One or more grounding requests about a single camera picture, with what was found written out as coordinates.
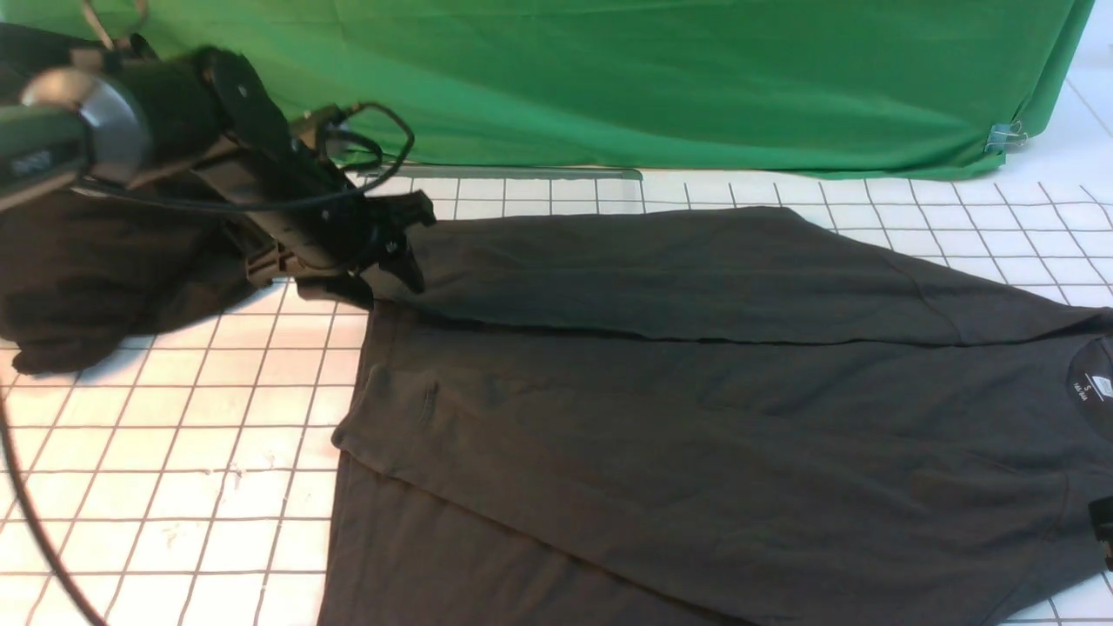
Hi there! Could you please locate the silver binder clip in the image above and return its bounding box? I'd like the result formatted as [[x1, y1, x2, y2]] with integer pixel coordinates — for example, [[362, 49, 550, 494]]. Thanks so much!
[[984, 120, 1030, 154]]

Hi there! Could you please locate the gray long-sleeve top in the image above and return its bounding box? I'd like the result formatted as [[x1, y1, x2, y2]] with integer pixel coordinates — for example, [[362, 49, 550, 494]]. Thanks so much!
[[317, 207, 1112, 625]]

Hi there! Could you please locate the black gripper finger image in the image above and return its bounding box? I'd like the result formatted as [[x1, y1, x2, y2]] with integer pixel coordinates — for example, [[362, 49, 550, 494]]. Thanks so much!
[[1089, 496, 1113, 573]]

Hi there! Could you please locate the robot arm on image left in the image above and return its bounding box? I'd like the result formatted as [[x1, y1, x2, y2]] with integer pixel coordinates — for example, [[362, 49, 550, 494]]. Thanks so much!
[[3, 47, 437, 310]]

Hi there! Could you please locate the green backdrop cloth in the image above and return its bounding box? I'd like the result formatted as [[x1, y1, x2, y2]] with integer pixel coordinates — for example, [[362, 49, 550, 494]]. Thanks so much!
[[0, 0, 1095, 180]]

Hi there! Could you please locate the black crumpled garment pile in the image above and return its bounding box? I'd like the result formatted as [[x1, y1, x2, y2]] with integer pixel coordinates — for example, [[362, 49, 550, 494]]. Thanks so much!
[[3, 23, 260, 376]]

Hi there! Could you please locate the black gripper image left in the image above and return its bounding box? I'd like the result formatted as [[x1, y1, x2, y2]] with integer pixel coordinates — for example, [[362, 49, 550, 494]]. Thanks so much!
[[191, 148, 437, 310]]

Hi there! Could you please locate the black cable image left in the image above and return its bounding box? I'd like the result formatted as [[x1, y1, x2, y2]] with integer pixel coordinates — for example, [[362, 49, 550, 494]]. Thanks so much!
[[0, 102, 417, 626]]

